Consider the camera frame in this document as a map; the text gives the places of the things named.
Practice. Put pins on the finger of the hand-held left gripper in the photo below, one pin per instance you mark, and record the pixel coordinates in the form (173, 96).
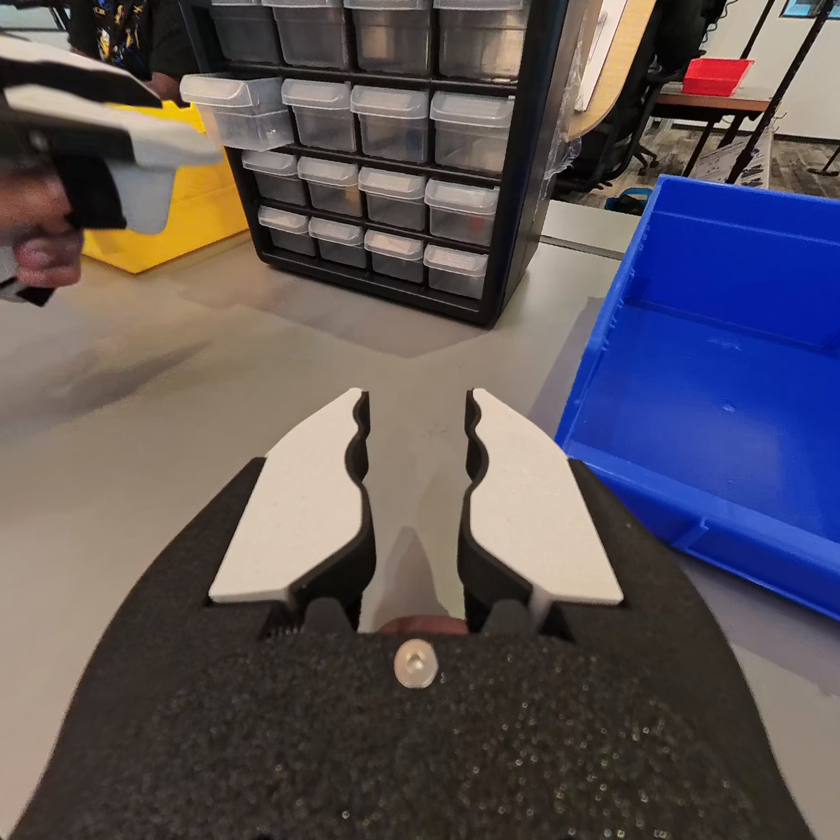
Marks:
(79, 75)
(164, 141)

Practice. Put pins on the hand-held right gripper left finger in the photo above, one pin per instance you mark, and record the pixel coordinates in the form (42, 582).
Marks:
(295, 518)

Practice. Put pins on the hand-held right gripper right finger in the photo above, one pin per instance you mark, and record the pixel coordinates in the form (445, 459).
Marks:
(544, 525)

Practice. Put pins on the yellow plastic bin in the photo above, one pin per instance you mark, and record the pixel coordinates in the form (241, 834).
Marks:
(197, 197)

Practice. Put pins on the clear plastic drawer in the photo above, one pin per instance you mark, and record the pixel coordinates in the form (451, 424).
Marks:
(236, 111)

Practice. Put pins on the blue plastic bin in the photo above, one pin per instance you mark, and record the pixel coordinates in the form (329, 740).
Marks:
(689, 394)

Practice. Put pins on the set of clear cabinet drawers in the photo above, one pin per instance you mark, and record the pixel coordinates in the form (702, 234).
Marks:
(394, 118)

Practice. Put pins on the black drawer cabinet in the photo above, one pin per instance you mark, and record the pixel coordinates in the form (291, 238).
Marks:
(525, 197)

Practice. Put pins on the person's left hand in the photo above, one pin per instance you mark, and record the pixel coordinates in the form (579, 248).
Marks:
(39, 243)

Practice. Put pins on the blue bag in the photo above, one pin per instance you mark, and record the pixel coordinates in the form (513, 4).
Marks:
(627, 200)

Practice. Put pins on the black office chair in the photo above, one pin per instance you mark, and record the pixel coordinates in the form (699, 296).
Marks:
(610, 131)

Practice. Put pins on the clear tape strip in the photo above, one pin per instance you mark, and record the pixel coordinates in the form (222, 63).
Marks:
(568, 118)

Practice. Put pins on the crumpled printed paper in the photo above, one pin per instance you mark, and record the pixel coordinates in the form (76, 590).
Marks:
(728, 161)

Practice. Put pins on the dark work table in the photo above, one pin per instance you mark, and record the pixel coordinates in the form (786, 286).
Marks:
(709, 105)

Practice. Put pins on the red plastic bin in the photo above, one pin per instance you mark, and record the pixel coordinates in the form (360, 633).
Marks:
(715, 77)

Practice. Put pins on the black tripod stand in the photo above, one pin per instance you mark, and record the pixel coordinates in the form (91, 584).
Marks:
(781, 85)

